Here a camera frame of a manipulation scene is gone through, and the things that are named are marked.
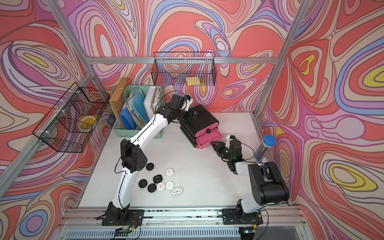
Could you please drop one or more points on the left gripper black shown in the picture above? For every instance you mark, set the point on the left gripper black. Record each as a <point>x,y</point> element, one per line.
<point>187,117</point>

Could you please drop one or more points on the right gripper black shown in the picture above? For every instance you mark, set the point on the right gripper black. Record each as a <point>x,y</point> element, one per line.
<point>219,147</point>

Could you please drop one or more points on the pink top drawer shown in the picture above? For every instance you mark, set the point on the pink top drawer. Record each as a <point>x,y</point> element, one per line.
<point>206,129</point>

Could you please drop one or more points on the black drawer cabinet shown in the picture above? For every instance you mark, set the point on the black drawer cabinet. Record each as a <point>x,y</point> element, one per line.
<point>205,118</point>

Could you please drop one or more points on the black round earphone case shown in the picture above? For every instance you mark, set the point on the black round earphone case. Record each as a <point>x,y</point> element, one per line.
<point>150,166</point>
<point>152,188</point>
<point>142,183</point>

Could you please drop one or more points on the white oblong earphone case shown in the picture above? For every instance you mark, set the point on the white oblong earphone case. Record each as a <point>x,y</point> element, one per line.
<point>177,191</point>

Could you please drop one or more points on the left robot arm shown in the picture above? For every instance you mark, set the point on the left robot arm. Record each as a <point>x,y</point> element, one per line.
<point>133,150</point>

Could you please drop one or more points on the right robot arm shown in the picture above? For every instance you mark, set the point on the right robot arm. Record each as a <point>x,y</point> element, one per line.
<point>267,185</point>

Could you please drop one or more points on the white binder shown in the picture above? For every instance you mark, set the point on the white binder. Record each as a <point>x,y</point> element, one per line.
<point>151,97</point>

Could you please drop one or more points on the yellow sticky note pad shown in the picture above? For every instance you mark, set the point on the yellow sticky note pad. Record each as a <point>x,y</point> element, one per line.
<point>193,81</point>

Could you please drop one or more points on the teal plastic folder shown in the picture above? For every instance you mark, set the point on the teal plastic folder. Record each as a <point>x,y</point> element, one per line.
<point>136,103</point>

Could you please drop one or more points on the green file organizer box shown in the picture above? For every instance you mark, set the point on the green file organizer box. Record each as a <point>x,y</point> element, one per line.
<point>123,133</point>

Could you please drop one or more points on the blue folder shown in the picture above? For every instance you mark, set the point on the blue folder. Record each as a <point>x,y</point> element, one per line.
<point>127,119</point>

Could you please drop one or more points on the blue capped clear tube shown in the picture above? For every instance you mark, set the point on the blue capped clear tube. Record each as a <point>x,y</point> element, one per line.
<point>266,144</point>

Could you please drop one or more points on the brown cardboard folder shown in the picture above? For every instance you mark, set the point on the brown cardboard folder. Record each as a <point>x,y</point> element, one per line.
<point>118,99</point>

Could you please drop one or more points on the black square earphone case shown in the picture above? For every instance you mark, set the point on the black square earphone case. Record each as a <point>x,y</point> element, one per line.
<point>157,179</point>

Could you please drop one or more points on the yellow tape roll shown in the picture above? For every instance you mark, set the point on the yellow tape roll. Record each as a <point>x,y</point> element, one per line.
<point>86,123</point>

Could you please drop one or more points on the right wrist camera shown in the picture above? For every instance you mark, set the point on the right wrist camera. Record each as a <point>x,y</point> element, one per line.
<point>229,138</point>

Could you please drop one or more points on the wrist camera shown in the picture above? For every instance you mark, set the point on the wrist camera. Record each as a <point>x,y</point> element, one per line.
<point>187,103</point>
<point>229,138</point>

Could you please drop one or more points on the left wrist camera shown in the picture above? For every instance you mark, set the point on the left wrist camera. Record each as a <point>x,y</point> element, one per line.
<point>187,103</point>

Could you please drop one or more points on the black wire basket back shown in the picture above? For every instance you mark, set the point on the black wire basket back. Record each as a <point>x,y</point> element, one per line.
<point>172,68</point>

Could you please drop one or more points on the black wire basket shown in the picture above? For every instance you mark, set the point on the black wire basket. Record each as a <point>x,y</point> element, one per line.
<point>172,68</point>
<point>59,130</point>

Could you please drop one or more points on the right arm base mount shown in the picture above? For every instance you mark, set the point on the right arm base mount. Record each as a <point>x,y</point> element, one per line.
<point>237,217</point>

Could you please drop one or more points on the black wire basket left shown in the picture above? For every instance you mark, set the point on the black wire basket left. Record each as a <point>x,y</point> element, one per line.
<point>59,130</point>

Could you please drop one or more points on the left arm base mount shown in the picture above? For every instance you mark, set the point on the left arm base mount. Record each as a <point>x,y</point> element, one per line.
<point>115,216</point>

